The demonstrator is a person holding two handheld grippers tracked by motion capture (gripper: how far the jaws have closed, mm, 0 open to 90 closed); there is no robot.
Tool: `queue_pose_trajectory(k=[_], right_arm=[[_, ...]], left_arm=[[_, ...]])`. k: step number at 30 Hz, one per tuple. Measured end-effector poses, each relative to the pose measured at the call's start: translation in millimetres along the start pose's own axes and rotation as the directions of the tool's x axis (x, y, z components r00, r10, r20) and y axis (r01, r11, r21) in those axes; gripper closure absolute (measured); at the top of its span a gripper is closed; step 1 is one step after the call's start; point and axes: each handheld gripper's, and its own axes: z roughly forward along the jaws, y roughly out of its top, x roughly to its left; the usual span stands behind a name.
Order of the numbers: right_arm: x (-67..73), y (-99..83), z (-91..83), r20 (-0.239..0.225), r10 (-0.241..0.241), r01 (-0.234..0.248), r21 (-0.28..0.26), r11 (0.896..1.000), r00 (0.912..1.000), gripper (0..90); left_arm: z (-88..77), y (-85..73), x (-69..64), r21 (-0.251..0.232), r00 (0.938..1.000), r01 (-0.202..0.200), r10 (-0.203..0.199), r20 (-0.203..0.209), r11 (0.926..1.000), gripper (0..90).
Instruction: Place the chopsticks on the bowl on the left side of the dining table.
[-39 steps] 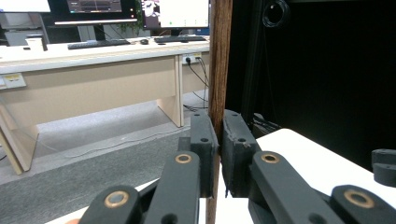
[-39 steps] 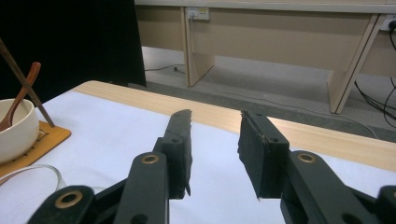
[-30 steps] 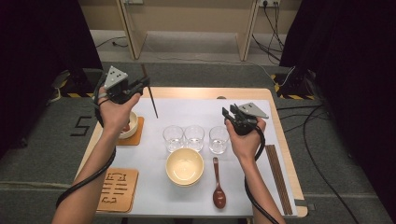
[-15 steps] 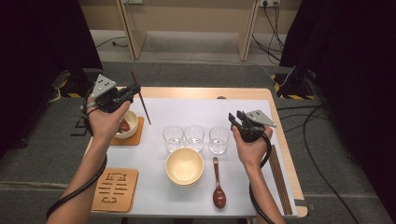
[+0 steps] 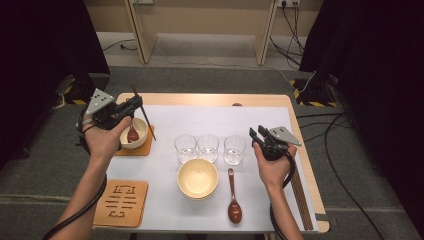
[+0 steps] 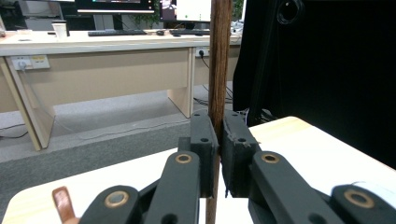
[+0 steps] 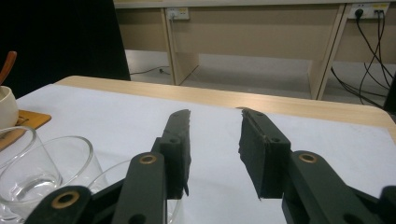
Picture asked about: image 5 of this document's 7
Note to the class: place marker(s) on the brown wooden spoon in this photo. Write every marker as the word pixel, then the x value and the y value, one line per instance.
pixel 234 211
pixel 132 136

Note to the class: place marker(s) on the carved wooden coaster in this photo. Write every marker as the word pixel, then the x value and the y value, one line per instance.
pixel 138 213
pixel 146 150

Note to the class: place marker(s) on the row of brown chopsticks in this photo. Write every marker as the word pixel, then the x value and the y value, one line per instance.
pixel 306 216

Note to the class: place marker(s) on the person's right hand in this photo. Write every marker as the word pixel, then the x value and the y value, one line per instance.
pixel 276 173

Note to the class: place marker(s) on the clear drinking glass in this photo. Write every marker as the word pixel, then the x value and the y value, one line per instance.
pixel 208 146
pixel 185 146
pixel 234 150

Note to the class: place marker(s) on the cream bowl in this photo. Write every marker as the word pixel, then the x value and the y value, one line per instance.
pixel 142 133
pixel 197 178

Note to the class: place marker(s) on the beige wooden desk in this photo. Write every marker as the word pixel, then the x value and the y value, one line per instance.
pixel 146 43

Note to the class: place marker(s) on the person's left hand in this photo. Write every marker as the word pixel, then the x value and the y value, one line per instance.
pixel 103 141

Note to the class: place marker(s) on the dark wooden chopstick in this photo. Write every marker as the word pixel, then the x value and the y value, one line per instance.
pixel 148 125

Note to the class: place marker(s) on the black curtain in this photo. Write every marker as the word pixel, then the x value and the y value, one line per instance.
pixel 40 66
pixel 383 83

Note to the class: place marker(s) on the black stand base striped tape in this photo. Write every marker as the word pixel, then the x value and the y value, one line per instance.
pixel 316 90
pixel 83 83

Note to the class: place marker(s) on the white wall socket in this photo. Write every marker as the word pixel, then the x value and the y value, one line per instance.
pixel 289 4
pixel 142 1

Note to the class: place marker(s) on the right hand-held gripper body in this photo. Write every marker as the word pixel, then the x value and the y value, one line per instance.
pixel 275 148

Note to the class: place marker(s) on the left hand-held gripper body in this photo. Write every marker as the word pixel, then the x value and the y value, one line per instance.
pixel 103 115

